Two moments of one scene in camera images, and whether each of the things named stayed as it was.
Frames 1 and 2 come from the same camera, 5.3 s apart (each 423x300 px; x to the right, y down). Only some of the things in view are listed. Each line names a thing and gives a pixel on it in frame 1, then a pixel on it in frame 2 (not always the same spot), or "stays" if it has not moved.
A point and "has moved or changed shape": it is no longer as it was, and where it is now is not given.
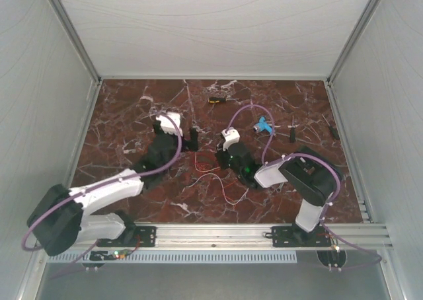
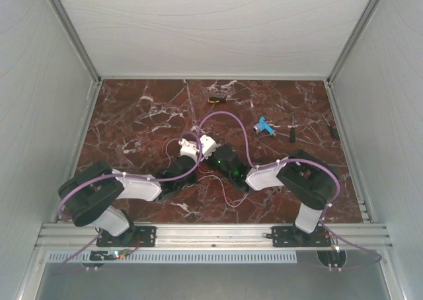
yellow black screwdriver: x=215 y=100 stays
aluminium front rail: x=239 y=235 stays
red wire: x=202 y=171 has moved or changed shape
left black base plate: x=131 y=236 stays
